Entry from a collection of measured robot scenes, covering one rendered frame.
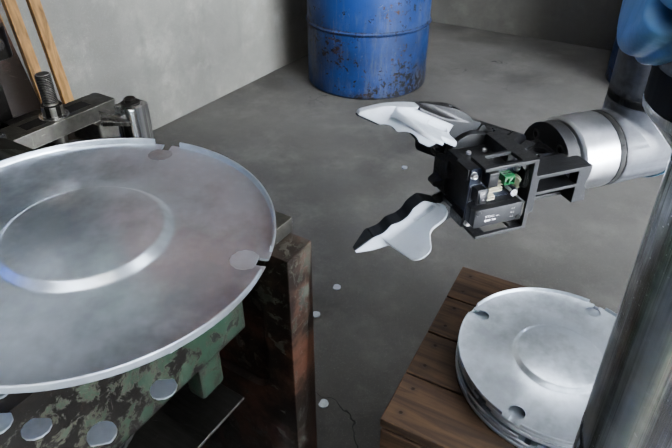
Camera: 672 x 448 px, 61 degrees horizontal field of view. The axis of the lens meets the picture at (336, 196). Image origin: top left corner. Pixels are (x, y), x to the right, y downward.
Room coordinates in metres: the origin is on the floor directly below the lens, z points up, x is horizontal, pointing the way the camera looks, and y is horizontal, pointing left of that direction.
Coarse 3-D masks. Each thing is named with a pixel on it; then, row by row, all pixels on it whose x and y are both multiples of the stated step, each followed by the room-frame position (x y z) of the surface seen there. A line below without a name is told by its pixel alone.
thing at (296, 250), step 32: (0, 64) 0.82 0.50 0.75; (32, 96) 0.83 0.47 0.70; (288, 224) 0.57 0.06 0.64; (288, 256) 0.53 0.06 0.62; (256, 288) 0.55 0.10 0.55; (288, 288) 0.52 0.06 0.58; (256, 320) 0.56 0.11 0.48; (288, 320) 0.52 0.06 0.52; (224, 352) 0.60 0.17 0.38; (256, 352) 0.57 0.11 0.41; (288, 352) 0.52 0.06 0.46; (224, 384) 0.59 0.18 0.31; (256, 384) 0.56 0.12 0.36; (288, 384) 0.52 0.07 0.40; (256, 416) 0.56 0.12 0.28; (288, 416) 0.53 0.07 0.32
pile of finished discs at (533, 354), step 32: (544, 288) 0.72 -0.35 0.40; (480, 320) 0.65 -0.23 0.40; (512, 320) 0.65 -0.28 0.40; (544, 320) 0.65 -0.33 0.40; (576, 320) 0.65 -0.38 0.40; (608, 320) 0.65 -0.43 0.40; (480, 352) 0.58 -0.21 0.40; (512, 352) 0.58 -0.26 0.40; (544, 352) 0.58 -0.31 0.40; (576, 352) 0.58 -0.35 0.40; (480, 384) 0.52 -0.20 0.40; (512, 384) 0.52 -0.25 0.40; (544, 384) 0.52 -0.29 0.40; (576, 384) 0.52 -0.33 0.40; (480, 416) 0.50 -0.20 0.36; (512, 416) 0.48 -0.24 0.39; (544, 416) 0.47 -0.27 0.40; (576, 416) 0.47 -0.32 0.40
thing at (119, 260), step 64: (0, 192) 0.40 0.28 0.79; (64, 192) 0.40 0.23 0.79; (128, 192) 0.40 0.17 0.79; (192, 192) 0.41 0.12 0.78; (256, 192) 0.42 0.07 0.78; (0, 256) 0.32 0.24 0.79; (64, 256) 0.32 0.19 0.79; (128, 256) 0.32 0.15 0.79; (192, 256) 0.33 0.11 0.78; (0, 320) 0.26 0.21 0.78; (64, 320) 0.26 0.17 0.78; (128, 320) 0.26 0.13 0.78; (192, 320) 0.27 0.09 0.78; (0, 384) 0.21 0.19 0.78; (64, 384) 0.21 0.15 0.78
